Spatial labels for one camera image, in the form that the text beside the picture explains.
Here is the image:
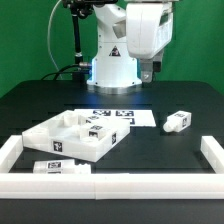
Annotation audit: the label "white U-shaped fence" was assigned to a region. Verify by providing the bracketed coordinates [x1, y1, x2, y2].
[0, 135, 224, 200]

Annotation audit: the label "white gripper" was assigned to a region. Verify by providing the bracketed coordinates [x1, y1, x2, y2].
[140, 59, 162, 82]

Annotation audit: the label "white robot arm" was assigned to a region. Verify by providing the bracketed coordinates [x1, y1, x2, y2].
[87, 0, 174, 94]

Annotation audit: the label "white sheet with tags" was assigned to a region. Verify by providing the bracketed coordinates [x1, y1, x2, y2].
[77, 109, 156, 127]

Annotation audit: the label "white square tabletop part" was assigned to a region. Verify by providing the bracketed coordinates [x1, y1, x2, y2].
[22, 110, 130, 162]

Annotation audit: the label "black cables at base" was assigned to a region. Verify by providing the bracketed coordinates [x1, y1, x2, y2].
[40, 64, 93, 81]

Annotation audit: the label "white cable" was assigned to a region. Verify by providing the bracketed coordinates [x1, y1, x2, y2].
[46, 0, 64, 72]

